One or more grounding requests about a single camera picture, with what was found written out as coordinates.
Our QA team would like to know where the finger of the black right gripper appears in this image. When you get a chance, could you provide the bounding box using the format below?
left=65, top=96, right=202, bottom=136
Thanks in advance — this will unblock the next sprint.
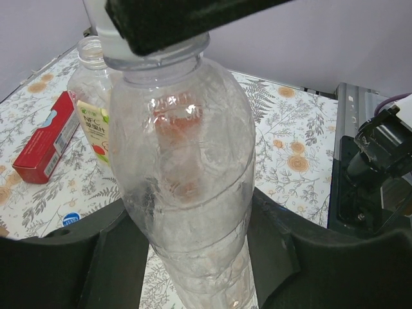
left=104, top=0, right=288, bottom=56

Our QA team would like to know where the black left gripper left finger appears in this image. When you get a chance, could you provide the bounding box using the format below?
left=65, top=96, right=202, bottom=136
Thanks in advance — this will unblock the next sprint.
left=1, top=200, right=149, bottom=308

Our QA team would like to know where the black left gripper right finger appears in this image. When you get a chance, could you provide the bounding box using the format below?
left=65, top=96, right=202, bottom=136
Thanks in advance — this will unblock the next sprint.
left=247, top=190, right=411, bottom=308

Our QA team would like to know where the white cap of bottle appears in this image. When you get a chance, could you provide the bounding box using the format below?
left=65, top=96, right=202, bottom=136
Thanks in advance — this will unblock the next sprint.
left=83, top=0, right=136, bottom=61

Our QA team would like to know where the white blue-print bottle cap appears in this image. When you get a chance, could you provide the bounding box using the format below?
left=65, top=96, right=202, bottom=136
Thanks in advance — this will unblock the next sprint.
left=61, top=212, right=81, bottom=227

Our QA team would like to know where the clear plastic bottle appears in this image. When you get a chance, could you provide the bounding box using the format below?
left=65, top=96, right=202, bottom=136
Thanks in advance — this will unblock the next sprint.
left=67, top=35, right=121, bottom=168

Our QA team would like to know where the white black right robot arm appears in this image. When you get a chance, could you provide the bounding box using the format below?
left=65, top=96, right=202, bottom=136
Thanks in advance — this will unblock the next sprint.
left=103, top=1, right=411, bottom=178

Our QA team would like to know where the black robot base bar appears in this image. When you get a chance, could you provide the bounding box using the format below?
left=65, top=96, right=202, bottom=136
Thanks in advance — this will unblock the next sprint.
left=327, top=135, right=412, bottom=239

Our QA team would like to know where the red toothpaste box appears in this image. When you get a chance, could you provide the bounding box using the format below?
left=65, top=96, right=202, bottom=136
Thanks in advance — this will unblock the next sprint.
left=12, top=91, right=79, bottom=184

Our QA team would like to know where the aluminium table edge rail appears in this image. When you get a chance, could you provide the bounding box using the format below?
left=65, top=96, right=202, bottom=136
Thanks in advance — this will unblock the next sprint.
left=333, top=82, right=388, bottom=160

